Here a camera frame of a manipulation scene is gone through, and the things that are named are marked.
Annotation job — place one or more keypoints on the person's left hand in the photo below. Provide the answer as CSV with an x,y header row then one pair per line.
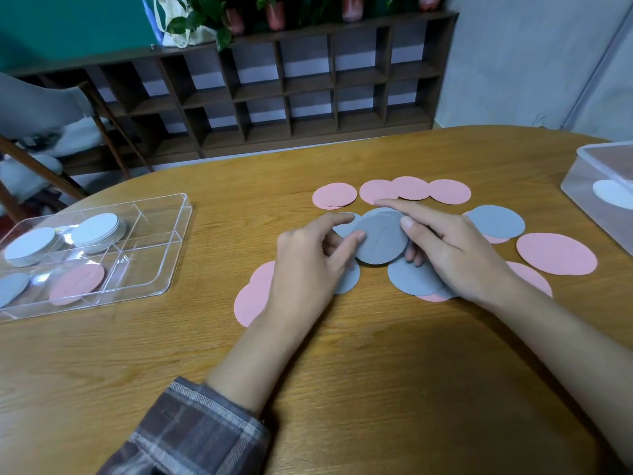
x,y
306,277

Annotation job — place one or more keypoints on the person's right hand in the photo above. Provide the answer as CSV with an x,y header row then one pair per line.
x,y
460,262

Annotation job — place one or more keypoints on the neat grey paper circle stack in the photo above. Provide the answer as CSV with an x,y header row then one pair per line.
x,y
378,242

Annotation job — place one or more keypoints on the pile of round paper discs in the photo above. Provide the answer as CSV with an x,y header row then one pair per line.
x,y
556,254

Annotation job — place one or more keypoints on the clear divided tray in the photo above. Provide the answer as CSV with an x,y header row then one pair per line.
x,y
158,217

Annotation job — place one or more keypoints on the white disc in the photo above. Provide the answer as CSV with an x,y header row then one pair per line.
x,y
613,195

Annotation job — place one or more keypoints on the neat white paper circle stack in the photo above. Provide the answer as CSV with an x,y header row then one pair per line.
x,y
28,244
96,229

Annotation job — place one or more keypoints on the pink disc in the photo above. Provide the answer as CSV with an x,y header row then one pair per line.
x,y
76,284

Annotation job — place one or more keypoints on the grey disc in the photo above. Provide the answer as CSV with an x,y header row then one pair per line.
x,y
12,289

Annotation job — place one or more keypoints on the person's left forearm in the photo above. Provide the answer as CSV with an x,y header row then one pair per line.
x,y
242,371

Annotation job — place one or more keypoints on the person's right forearm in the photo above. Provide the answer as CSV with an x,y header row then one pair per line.
x,y
568,356

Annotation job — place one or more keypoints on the translucent plastic tub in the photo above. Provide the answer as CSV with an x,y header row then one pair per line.
x,y
578,187

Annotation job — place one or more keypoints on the dark wooden cubby shelf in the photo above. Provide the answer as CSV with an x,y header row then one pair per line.
x,y
311,84

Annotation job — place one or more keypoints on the white tote bag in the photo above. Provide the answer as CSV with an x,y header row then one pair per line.
x,y
195,38

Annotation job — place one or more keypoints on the grey chair with wooden legs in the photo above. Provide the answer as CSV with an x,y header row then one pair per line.
x,y
39,173
37,103

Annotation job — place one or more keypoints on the blue bottle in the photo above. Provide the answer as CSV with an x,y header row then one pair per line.
x,y
151,22

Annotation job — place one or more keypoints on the grey wall pipe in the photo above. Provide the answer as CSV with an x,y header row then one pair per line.
x,y
598,66

